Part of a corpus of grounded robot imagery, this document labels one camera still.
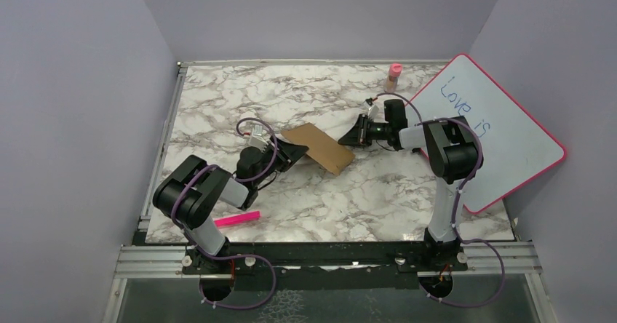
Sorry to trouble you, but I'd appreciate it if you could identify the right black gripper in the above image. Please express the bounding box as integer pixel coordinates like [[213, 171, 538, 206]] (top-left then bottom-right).
[[338, 115, 390, 148]]

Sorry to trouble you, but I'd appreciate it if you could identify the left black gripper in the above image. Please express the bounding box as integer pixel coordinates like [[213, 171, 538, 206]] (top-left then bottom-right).
[[252, 135, 308, 186]]

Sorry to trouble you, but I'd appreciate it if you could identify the brown cardboard box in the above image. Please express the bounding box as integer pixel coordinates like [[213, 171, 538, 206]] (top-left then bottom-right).
[[281, 123, 355, 176]]

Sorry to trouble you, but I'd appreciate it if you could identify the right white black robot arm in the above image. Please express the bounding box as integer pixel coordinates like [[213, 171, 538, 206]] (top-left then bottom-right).
[[338, 99, 483, 270]]

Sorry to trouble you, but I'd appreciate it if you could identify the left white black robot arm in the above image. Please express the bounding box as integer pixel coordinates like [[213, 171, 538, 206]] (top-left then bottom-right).
[[152, 124, 309, 273]]

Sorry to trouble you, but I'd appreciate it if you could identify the pink-capped small bottle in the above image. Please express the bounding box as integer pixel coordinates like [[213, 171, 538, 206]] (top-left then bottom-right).
[[383, 63, 403, 92]]

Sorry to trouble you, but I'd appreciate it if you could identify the pink rectangular stick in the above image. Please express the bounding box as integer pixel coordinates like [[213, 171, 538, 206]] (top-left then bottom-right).
[[214, 211, 261, 228]]

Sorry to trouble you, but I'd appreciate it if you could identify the pink-framed whiteboard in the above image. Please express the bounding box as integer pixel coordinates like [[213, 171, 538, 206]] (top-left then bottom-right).
[[411, 54, 567, 214]]

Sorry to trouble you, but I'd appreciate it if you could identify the aluminium front frame rail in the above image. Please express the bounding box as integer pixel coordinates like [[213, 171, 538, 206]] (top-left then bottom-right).
[[103, 241, 556, 322]]

